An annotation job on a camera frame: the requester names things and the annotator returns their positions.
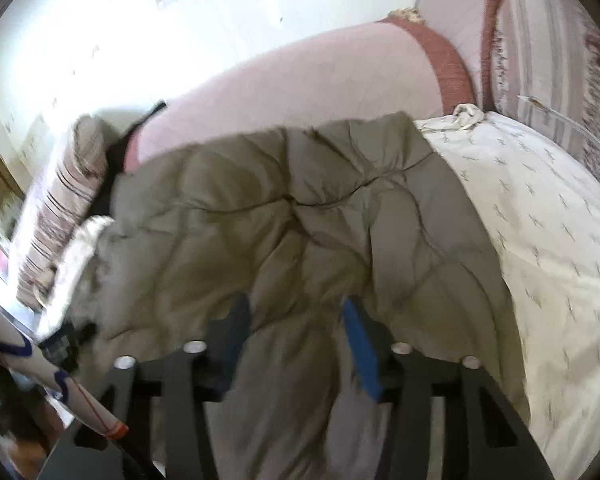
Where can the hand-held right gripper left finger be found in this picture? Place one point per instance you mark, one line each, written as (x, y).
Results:
(240, 320)

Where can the striped floral cushion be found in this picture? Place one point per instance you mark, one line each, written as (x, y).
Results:
(545, 60)

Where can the striped pillow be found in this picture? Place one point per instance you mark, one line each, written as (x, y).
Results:
(60, 200)

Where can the pink padded headboard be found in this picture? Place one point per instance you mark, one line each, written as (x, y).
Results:
(305, 85)

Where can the grey puffer jacket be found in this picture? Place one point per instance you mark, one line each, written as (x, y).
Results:
(280, 240)

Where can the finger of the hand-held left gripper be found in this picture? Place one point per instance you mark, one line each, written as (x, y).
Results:
(87, 332)

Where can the pink blurry object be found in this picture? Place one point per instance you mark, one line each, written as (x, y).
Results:
(0, 260)

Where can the pink red sofa backrest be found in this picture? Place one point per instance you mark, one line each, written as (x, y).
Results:
(455, 10)

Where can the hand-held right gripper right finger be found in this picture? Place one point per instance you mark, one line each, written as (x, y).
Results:
(360, 345)

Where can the dark cloth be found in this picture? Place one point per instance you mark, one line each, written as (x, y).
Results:
(117, 160)

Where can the white patterned bedsheet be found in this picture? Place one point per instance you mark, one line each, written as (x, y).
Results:
(555, 220)

